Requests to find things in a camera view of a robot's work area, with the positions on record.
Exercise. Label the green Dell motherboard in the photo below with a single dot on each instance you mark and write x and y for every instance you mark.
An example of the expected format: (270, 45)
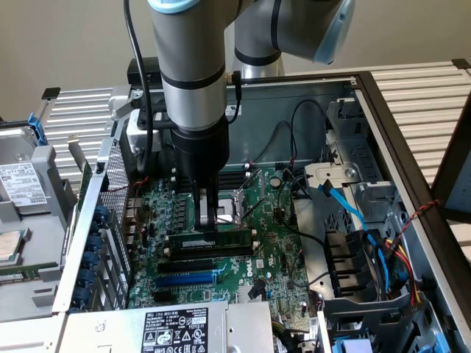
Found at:
(279, 250)

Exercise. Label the blue disk caddy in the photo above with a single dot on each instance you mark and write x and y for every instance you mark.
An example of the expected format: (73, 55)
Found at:
(37, 128)

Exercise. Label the grey power supply with label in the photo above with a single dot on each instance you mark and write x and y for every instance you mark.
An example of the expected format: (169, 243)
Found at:
(147, 331)

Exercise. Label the black RAM slot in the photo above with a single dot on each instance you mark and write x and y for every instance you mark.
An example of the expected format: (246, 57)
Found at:
(232, 173)
(209, 253)
(230, 184)

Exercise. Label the silver hard disk drive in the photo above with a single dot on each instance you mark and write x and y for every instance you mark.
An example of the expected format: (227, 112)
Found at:
(18, 176)

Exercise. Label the grey plastic parts rack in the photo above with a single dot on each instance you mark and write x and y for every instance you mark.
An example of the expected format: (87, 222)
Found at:
(37, 235)

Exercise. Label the black framed side panel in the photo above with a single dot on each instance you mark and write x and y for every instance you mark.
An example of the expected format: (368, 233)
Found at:
(456, 184)

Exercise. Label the black plastic fan shroud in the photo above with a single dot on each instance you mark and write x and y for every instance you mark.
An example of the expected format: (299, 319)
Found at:
(346, 257)

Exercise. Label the CPU socket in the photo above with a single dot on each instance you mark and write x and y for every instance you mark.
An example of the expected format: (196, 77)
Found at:
(226, 209)

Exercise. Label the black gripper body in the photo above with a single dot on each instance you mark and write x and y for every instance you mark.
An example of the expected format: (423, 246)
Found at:
(200, 154)

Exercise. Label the black expansion slot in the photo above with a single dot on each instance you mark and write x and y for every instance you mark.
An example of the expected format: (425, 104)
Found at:
(184, 265)

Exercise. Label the black table end cap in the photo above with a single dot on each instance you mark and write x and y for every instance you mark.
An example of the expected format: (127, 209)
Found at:
(51, 93)
(461, 64)

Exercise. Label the coin cell battery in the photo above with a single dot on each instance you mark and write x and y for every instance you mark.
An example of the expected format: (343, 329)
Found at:
(275, 181)

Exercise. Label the blue expansion slot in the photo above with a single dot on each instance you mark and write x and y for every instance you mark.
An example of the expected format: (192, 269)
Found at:
(184, 281)

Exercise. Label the metal socket cover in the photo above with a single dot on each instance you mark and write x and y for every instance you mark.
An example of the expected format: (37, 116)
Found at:
(257, 184)

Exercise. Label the green RAM stick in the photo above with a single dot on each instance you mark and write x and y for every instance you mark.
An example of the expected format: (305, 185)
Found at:
(228, 239)
(18, 274)

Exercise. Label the small silver heatsink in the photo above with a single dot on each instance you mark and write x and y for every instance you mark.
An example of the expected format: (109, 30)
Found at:
(250, 294)

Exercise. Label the silver CPU chip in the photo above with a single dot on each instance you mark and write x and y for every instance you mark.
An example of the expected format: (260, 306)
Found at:
(9, 246)

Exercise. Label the metal disk bay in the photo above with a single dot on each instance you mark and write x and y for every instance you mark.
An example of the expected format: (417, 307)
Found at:
(353, 150)

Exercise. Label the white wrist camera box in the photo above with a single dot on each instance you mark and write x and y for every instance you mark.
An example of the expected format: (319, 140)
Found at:
(141, 136)

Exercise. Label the black box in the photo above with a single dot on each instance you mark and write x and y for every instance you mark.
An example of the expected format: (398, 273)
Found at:
(141, 71)

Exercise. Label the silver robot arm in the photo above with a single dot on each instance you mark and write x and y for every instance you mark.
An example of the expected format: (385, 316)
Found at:
(191, 55)

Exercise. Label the thin metal locking lever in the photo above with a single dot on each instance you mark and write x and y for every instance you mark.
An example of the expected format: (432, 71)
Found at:
(259, 211)

